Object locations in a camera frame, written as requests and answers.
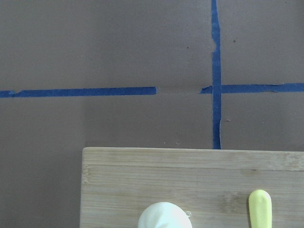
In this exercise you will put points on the wooden cutting board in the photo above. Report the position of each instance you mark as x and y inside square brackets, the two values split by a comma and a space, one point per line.
[213, 186]

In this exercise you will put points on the yellow plastic knife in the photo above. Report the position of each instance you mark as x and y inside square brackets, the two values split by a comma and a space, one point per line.
[260, 209]

